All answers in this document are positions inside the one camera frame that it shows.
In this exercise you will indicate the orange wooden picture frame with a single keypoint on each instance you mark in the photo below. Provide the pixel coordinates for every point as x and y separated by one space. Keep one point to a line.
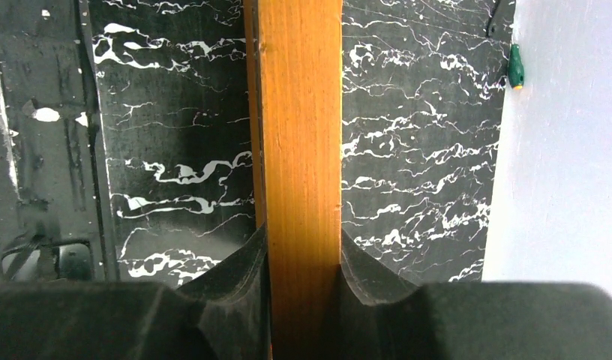
294 70

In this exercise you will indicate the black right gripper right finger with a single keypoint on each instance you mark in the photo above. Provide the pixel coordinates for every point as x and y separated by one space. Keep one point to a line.
384 316

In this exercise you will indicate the green handled screwdriver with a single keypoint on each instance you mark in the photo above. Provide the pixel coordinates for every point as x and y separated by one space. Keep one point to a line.
515 68

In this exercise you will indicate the black flat tool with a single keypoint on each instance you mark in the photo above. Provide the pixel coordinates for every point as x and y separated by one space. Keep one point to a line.
499 25

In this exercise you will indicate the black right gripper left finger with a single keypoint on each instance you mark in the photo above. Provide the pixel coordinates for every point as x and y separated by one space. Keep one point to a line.
222 314

